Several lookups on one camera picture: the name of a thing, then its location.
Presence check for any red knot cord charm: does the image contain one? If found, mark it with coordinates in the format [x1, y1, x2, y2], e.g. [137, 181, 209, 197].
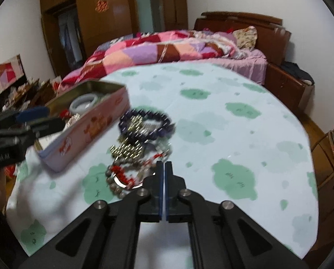
[59, 109, 72, 120]

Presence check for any white pearl bracelet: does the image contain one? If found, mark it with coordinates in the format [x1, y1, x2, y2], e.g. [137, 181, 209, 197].
[64, 113, 83, 126]

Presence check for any brown wooden bead bracelet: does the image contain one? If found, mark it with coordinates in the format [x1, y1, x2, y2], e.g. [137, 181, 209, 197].
[105, 156, 157, 199]

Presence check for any white jade bangle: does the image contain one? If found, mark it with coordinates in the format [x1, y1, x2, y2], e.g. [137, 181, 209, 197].
[69, 93, 98, 115]

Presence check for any pink metal tin box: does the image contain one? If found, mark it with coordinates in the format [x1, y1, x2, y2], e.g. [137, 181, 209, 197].
[35, 80, 130, 172]

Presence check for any red coral bead bracelet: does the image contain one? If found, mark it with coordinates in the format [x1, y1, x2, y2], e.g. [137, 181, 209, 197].
[110, 149, 172, 188]

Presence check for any dark purple bead bracelet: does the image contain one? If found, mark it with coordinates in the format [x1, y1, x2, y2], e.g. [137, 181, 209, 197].
[118, 109, 176, 143]

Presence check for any silver bangle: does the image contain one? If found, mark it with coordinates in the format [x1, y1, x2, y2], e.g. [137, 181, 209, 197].
[111, 172, 143, 191]

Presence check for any green jade bangle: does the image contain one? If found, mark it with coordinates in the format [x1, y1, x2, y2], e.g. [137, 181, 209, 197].
[99, 93, 112, 101]

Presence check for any silver wristwatch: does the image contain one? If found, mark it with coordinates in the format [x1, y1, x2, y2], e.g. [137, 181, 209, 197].
[125, 123, 174, 147]

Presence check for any wooden tv cabinet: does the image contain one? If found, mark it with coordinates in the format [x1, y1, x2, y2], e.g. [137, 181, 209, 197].
[0, 76, 61, 112]

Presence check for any television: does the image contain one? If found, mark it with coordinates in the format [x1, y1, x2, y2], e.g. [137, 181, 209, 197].
[0, 55, 26, 94]

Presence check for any cloud pattern tablecloth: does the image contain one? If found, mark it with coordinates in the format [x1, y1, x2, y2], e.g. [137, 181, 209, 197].
[7, 62, 318, 258]

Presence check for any wicker chair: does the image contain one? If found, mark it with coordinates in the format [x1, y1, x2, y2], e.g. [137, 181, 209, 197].
[312, 126, 334, 206]

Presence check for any patchwork quilt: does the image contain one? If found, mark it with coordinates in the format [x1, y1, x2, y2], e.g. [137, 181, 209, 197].
[59, 30, 247, 92]

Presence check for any red double happiness decoration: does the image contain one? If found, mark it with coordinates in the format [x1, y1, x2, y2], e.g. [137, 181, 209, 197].
[95, 0, 109, 13]

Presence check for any wooden nightstand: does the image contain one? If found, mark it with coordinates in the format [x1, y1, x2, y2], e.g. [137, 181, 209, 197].
[264, 63, 315, 115]

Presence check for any pink bed sheet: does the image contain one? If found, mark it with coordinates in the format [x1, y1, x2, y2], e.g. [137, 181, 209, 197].
[206, 49, 268, 85]

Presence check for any dark clothes pile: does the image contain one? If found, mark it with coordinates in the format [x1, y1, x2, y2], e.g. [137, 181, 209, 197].
[280, 61, 315, 86]

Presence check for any floral pillow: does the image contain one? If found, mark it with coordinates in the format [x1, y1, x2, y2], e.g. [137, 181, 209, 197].
[233, 26, 258, 50]

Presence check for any wooden bed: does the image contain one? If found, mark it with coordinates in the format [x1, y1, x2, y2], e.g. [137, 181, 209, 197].
[193, 11, 292, 68]

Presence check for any wooden wardrobe wall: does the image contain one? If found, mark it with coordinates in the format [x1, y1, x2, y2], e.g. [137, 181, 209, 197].
[40, 0, 188, 78]

